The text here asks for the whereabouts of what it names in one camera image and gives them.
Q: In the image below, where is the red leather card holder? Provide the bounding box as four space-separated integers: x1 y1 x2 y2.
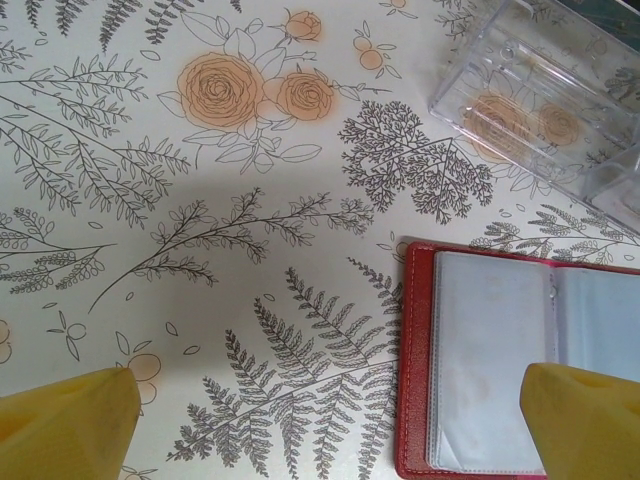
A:
393 240 640 480

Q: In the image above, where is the clear acrylic card stand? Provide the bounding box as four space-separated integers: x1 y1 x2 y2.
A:
427 0 640 237

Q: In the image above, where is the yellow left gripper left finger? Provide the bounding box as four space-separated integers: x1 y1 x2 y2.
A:
0 367 141 480

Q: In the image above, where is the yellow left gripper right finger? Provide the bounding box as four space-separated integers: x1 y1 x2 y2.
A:
519 361 640 480

